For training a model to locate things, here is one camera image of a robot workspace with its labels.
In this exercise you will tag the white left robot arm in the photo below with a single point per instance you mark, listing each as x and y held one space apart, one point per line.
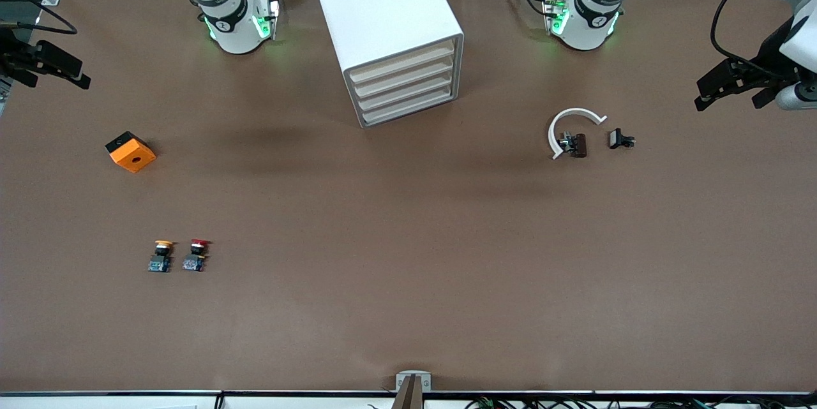
593 20

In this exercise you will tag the orange box with hole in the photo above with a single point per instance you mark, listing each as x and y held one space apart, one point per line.
134 157

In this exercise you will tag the brown black connector part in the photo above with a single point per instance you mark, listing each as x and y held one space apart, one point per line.
578 145

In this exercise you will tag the brown table cover sheet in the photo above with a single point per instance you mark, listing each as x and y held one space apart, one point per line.
408 268

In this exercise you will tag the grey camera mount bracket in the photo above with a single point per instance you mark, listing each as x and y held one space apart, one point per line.
413 386

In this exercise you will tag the red cap push button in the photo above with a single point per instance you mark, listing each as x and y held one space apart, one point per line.
195 258

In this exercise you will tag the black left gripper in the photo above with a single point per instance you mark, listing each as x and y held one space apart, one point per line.
768 53

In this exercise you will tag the white drawer cabinet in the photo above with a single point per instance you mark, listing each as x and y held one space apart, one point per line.
383 7

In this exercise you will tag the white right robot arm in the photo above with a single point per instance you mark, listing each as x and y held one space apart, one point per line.
233 20

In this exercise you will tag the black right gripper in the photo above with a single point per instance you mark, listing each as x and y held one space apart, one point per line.
14 53

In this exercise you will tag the yellow cap push button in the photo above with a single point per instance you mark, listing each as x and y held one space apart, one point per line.
161 259

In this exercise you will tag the small black clip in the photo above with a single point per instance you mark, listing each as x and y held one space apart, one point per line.
616 138

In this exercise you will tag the white curved plastic part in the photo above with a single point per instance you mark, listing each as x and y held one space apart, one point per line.
577 111

